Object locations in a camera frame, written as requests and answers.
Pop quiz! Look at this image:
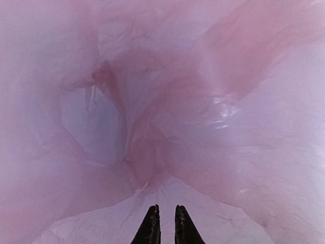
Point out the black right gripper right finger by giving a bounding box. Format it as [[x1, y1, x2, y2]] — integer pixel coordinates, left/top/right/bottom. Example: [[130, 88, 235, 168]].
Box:
[[175, 205, 205, 244]]

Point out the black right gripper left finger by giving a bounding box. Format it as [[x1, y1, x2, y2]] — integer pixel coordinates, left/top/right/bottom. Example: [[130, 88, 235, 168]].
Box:
[[131, 204, 160, 244]]

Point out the translucent pink plastic bag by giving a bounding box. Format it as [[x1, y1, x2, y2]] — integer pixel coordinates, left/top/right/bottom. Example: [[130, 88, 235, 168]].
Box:
[[1, 1, 324, 243]]

